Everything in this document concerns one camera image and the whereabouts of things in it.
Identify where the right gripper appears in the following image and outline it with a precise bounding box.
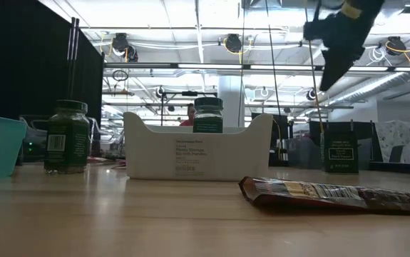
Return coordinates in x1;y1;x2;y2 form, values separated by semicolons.
302;0;386;92

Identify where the dark green pepper tin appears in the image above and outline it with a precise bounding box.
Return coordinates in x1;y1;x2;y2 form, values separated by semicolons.
323;130;360;175

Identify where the brown spice packet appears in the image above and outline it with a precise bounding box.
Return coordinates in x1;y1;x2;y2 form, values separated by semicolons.
239;175;410;216

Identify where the green lidded spice jar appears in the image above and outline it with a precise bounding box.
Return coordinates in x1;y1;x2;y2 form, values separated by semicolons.
43;99;91;175
193;96;225;134

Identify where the patterned room divider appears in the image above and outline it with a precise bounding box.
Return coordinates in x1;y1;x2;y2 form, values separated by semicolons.
374;120;410;164

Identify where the white building column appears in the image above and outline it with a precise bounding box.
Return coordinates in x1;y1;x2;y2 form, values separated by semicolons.
217;74;245;128

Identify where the long ceiling light bar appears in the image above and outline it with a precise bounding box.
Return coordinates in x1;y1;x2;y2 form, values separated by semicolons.
103;62;410;72

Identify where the person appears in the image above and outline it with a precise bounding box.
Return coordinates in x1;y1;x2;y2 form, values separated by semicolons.
179;103;197;127

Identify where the white plastic storage bin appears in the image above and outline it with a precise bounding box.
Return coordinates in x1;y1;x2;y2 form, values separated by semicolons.
123;111;274;182

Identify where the black stand pole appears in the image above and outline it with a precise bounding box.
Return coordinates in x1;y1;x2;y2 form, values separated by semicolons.
67;16;81;101

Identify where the black curtain partition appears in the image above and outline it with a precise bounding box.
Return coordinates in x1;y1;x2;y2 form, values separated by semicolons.
0;0;105;121

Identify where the clear plastic bin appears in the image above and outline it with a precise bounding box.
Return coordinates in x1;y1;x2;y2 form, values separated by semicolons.
19;114;101;165

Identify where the yellow hanging cable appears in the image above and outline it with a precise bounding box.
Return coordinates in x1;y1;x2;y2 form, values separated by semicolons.
303;0;327;138

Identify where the black ceiling cable reel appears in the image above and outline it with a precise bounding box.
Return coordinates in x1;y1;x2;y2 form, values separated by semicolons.
111;32;138;62
224;33;243;54
385;36;407;56

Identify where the black hanging cable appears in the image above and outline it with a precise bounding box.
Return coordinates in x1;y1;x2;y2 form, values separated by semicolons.
264;0;283;116
238;0;246;126

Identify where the black metal table frame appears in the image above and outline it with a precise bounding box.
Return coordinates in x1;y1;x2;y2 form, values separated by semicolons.
370;161;410;176

